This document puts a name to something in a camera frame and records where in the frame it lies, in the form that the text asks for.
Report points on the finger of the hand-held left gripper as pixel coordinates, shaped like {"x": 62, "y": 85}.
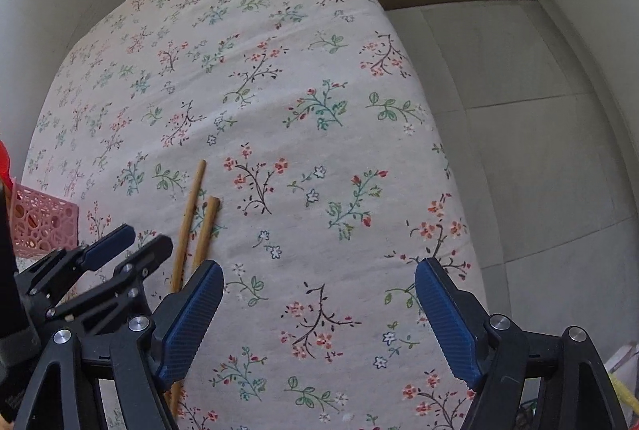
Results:
{"x": 110, "y": 243}
{"x": 147, "y": 255}

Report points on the white sheet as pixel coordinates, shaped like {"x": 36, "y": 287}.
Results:
{"x": 624, "y": 357}

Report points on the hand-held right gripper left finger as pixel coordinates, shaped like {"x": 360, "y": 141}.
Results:
{"x": 192, "y": 325}

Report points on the wooden chopstick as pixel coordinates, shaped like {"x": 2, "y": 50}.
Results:
{"x": 205, "y": 235}
{"x": 189, "y": 220}

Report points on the pink perforated plastic basket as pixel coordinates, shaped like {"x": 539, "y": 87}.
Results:
{"x": 45, "y": 220}

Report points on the floral tablecloth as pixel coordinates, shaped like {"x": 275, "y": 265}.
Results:
{"x": 299, "y": 60}

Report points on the red plastic spoon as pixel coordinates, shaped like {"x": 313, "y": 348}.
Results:
{"x": 3, "y": 163}

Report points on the yellow strip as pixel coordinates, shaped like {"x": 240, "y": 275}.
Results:
{"x": 626, "y": 392}

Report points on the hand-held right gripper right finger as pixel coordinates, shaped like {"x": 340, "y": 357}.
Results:
{"x": 444, "y": 320}

